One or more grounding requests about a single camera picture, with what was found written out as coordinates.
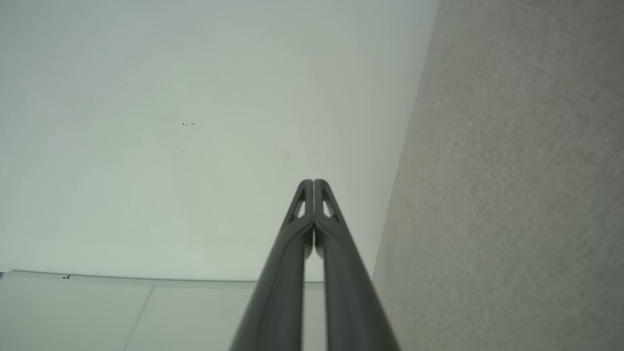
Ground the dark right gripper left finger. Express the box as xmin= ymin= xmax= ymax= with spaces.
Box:
xmin=229 ymin=179 xmax=314 ymax=351

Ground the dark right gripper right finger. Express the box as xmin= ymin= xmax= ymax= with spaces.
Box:
xmin=314 ymin=179 xmax=400 ymax=351

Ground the grey fabric sofa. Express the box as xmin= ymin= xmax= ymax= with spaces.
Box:
xmin=373 ymin=0 xmax=624 ymax=351

